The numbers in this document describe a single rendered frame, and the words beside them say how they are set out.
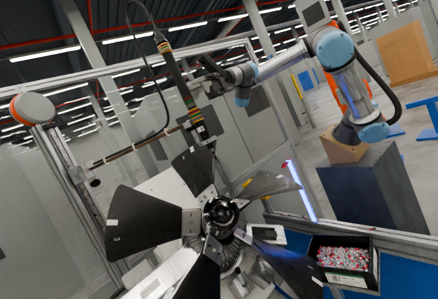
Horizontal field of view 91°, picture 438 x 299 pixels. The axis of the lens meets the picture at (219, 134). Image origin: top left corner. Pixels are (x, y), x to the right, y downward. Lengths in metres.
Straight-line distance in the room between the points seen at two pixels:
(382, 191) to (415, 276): 0.34
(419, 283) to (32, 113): 1.66
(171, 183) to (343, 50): 0.91
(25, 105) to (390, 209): 1.71
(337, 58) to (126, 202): 0.87
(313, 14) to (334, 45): 3.69
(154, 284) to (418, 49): 8.33
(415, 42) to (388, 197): 7.39
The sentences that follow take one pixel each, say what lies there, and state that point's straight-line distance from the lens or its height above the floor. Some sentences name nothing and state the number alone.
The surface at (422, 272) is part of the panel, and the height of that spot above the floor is 0.71.
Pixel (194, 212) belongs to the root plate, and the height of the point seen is 1.25.
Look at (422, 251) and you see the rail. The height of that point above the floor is 0.82.
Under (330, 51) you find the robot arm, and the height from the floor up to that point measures 1.55.
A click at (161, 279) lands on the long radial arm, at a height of 1.12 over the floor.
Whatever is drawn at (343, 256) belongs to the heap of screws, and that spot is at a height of 0.84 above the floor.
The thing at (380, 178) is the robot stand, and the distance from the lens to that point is 1.28.
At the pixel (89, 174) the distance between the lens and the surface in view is 1.11.
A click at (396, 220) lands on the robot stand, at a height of 0.70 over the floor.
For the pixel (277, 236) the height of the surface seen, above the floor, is 1.00.
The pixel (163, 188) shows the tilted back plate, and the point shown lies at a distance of 1.09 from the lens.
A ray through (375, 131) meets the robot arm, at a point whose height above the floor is 1.17.
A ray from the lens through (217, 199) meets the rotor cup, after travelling 0.75.
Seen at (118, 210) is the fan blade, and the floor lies 1.37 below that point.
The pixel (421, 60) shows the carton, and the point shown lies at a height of 0.50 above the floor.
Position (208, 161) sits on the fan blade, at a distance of 0.87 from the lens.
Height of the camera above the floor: 1.51
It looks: 5 degrees down
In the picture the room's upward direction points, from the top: 25 degrees counter-clockwise
